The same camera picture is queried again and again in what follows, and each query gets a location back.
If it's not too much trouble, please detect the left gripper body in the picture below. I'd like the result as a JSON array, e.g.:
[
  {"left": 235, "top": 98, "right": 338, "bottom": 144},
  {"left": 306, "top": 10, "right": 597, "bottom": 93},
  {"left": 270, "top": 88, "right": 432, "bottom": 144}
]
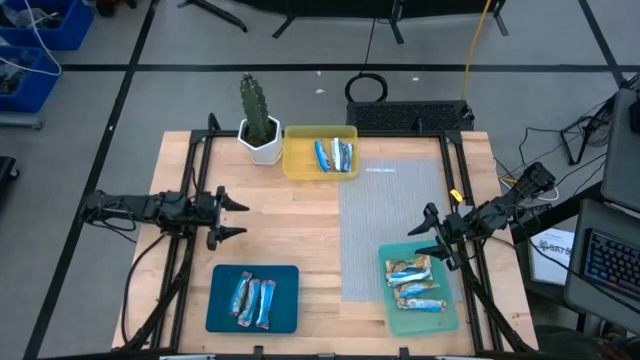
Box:
[{"left": 192, "top": 185, "right": 225, "bottom": 251}]

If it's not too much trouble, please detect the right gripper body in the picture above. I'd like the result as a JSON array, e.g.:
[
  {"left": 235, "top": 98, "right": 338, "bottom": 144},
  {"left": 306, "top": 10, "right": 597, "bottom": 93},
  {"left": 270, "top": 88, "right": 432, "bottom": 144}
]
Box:
[{"left": 424, "top": 202, "right": 474, "bottom": 272}]

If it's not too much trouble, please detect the grey woven mat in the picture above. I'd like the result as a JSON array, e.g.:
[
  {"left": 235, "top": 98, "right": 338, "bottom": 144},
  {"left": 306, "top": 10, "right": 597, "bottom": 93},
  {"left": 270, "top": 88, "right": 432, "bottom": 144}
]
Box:
[{"left": 338, "top": 158, "right": 464, "bottom": 303}]

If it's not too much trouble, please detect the white hexagonal plant pot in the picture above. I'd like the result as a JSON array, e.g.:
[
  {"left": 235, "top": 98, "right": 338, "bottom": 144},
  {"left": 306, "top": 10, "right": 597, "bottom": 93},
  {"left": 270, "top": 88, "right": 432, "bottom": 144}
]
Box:
[{"left": 237, "top": 115, "right": 284, "bottom": 167}]

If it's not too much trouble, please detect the teal translucent plastic bin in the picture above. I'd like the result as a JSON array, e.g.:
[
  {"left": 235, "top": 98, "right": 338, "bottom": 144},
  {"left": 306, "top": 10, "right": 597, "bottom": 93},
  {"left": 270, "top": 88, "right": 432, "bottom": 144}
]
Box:
[{"left": 377, "top": 239, "right": 460, "bottom": 337}]

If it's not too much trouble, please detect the dark blue plastic bin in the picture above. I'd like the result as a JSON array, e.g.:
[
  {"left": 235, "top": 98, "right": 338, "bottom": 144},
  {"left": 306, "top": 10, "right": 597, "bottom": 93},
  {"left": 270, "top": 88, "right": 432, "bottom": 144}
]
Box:
[{"left": 205, "top": 263, "right": 300, "bottom": 335}]

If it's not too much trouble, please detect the yellow translucent plastic bin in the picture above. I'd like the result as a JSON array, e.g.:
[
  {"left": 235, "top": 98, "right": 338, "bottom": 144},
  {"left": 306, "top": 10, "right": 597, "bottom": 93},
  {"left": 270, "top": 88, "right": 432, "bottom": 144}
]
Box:
[{"left": 282, "top": 124, "right": 360, "bottom": 182}]

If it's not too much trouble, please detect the green cactus plant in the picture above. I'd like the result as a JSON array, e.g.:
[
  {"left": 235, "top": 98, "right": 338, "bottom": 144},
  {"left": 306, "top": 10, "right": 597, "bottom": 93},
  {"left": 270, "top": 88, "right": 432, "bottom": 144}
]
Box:
[{"left": 239, "top": 73, "right": 271, "bottom": 144}]

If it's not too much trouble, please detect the white printed paper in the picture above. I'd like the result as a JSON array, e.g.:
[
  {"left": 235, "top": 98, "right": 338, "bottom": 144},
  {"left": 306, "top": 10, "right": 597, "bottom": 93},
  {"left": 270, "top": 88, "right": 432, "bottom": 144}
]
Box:
[{"left": 528, "top": 227, "right": 576, "bottom": 287}]

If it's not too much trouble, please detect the black perforated metal case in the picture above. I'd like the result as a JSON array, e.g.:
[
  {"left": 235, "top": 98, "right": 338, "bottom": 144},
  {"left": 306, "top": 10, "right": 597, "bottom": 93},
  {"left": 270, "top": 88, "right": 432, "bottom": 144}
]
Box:
[{"left": 345, "top": 99, "right": 475, "bottom": 134}]

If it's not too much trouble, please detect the grey desk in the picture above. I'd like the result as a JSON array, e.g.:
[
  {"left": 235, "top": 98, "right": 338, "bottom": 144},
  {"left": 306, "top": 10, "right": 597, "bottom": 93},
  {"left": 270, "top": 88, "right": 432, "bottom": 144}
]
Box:
[{"left": 563, "top": 198, "right": 640, "bottom": 334}]

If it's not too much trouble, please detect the black backlit keyboard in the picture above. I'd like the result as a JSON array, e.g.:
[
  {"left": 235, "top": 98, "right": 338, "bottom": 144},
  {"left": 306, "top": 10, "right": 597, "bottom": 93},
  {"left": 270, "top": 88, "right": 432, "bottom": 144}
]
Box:
[{"left": 582, "top": 227, "right": 640, "bottom": 302}]

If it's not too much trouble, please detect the black stand leg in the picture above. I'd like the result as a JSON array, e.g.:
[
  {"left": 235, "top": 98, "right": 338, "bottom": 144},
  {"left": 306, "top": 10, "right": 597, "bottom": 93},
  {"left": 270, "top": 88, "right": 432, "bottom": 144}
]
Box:
[{"left": 177, "top": 0, "right": 249, "bottom": 34}]

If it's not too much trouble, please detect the blue plastic storage crate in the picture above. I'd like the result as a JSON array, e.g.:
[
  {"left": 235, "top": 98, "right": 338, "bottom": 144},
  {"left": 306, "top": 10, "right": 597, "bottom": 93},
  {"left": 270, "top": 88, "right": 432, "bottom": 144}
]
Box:
[
  {"left": 0, "top": 45, "right": 63, "bottom": 114},
  {"left": 0, "top": 0, "right": 95, "bottom": 51}
]

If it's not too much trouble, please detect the black chair base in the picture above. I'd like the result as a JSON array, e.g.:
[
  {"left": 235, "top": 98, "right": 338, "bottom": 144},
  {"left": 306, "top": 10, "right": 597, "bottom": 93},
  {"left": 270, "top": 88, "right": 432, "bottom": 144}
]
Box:
[{"left": 0, "top": 155, "right": 20, "bottom": 184}]

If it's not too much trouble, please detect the grey cart base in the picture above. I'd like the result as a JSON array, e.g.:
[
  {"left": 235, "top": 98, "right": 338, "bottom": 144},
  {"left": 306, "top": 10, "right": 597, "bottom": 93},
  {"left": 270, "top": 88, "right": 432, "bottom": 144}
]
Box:
[{"left": 0, "top": 110, "right": 45, "bottom": 131}]

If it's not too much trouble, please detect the black partition screen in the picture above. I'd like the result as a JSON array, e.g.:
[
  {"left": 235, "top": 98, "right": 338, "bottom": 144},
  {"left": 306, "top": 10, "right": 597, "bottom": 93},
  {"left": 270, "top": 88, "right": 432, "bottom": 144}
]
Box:
[{"left": 272, "top": 0, "right": 511, "bottom": 45}]

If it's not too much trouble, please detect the black aluminium table frame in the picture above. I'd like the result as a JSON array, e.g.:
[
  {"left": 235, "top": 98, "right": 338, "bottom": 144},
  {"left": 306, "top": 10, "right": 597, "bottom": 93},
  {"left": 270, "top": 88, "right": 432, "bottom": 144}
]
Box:
[{"left": 119, "top": 112, "right": 539, "bottom": 354}]

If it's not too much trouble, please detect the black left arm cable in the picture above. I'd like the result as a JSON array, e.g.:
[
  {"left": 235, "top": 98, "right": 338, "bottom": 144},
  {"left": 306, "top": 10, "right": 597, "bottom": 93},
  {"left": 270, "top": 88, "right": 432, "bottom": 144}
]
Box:
[{"left": 119, "top": 232, "right": 169, "bottom": 346}]

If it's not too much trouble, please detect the yellow hanging cable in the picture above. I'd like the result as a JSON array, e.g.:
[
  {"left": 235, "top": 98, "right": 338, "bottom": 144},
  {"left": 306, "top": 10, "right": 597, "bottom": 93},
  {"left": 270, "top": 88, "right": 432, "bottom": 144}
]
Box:
[{"left": 460, "top": 0, "right": 494, "bottom": 101}]

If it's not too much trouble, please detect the coiled black cable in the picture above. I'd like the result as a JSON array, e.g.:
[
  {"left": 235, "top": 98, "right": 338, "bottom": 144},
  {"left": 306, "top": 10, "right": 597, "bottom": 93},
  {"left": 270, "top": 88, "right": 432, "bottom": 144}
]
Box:
[{"left": 344, "top": 72, "right": 389, "bottom": 104}]

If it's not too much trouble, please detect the thin black cable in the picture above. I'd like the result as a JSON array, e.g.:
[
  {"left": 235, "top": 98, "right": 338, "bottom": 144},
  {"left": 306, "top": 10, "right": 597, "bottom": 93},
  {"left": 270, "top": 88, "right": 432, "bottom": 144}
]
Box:
[{"left": 363, "top": 17, "right": 377, "bottom": 75}]

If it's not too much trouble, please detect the white cable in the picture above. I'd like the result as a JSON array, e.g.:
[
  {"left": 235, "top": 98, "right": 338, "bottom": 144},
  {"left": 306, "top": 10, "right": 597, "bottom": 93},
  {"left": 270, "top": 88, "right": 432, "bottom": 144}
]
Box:
[{"left": 0, "top": 0, "right": 64, "bottom": 77}]

